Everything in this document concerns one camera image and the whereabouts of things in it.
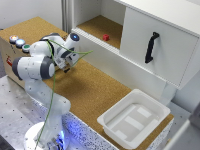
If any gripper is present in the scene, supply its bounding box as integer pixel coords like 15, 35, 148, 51
59, 50, 80, 71

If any wooden drawer box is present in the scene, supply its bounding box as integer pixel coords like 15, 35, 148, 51
0, 16, 69, 89

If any white cabinet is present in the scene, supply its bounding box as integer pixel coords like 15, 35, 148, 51
65, 0, 200, 107

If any pink block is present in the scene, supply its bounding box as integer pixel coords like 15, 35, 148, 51
102, 33, 110, 42

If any green button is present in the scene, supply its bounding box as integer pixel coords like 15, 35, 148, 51
21, 43, 32, 54

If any blue button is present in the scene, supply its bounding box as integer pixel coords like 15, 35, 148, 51
15, 38, 26, 48

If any red button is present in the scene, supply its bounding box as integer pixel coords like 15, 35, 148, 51
8, 34, 19, 44

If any white plastic box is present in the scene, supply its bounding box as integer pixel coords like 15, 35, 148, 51
96, 88, 171, 149

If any white sliding door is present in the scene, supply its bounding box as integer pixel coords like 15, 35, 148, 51
119, 6, 200, 87

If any green cable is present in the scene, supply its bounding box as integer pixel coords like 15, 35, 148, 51
34, 40, 94, 150

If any black door handle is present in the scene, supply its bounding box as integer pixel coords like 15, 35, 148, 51
144, 31, 160, 64

